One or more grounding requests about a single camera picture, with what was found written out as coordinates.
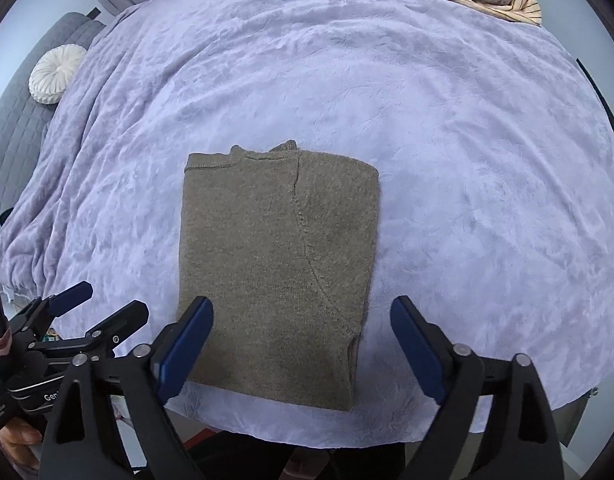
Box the olive brown knit sweater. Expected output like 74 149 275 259
179 141 380 412

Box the person's left hand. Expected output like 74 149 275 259
0 418 42 470

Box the grey quilted headboard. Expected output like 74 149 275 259
0 12 104 216

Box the round white pleated cushion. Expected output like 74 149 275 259
28 44 87 105

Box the lavender plush bed blanket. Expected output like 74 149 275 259
0 0 614 448

